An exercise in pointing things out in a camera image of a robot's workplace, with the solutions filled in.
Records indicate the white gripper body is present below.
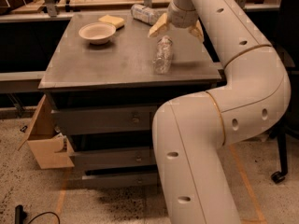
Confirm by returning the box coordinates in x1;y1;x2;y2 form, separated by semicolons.
167;2;198;28

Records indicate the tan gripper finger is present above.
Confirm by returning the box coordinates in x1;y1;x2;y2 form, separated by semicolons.
188;21;205;42
148;13;169;37

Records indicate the clear plastic water bottle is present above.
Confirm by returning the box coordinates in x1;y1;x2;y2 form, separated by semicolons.
152;35;173;74

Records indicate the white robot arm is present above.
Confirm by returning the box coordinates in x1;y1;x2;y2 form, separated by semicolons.
152;0;291;224

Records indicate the labelled plastic water bottle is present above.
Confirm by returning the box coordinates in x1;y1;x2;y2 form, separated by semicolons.
131;4;160;25

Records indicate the yellow sponge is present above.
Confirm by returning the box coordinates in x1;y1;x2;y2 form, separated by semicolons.
98;15;125;29

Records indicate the white paper bowl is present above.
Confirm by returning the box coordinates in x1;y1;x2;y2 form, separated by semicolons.
78;22;116;45

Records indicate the grey metal drawer cabinet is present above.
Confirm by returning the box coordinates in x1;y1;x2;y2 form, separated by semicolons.
39;11;221;181

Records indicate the black office chair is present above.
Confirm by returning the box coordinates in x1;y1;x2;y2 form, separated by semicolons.
271;0;299;183

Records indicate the top grey drawer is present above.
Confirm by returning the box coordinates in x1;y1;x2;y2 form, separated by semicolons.
51;105;157;135

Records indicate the grey drawer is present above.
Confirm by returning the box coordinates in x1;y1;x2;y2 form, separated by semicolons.
82;171;159;189
69;147;156;171
51;105;157;135

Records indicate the middle grey drawer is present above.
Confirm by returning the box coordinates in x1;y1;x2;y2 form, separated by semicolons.
69;147;156;171

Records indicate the bottom grey drawer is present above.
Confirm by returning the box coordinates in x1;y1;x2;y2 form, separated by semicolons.
82;171;159;189

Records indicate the open cardboard box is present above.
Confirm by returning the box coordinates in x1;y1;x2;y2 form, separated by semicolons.
18;95;74;169

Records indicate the black device on floor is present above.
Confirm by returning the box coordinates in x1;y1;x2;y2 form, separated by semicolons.
14;204;27;224

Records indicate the black floor cable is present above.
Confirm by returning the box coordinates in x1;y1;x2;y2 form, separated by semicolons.
25;211;62;224

